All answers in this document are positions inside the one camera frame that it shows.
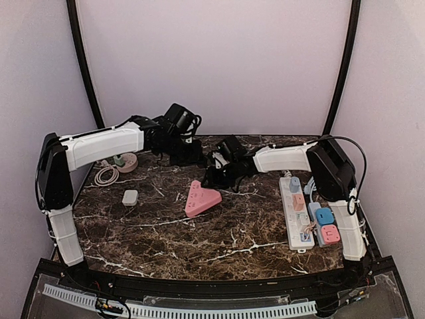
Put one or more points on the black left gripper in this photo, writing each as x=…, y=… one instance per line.
x=196, y=157

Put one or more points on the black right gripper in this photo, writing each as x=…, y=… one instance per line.
x=214, y=181

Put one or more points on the pink triangular power strip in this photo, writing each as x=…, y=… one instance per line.
x=200, y=199

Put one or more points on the blue charger block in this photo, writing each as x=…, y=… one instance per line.
x=294, y=185

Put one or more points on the white square plug adapter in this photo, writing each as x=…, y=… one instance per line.
x=130, y=197

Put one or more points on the pink charger block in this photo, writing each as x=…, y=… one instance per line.
x=298, y=202

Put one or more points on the white charger with cable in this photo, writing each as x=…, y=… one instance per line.
x=307, y=226

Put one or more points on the long white power strip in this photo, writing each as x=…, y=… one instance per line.
x=293, y=229

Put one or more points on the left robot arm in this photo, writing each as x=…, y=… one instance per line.
x=62, y=155

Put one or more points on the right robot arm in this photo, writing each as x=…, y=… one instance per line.
x=332, y=171

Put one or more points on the round pink power socket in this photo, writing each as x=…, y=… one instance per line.
x=131, y=163

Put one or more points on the green charger plug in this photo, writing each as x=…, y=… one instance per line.
x=119, y=161

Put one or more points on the grey-blue short power strip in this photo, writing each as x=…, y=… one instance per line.
x=312, y=207

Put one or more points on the blue square adapter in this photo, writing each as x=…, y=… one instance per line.
x=324, y=216

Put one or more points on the pink square adapter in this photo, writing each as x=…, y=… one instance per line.
x=330, y=234

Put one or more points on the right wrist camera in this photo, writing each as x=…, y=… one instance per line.
x=231, y=149

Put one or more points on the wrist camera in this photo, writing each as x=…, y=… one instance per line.
x=231, y=149
x=182, y=121

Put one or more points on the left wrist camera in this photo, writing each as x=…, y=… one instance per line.
x=182, y=121

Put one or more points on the white slotted cable duct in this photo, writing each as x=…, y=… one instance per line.
x=162, y=307

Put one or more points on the black front frame rail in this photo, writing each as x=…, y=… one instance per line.
x=317, y=285

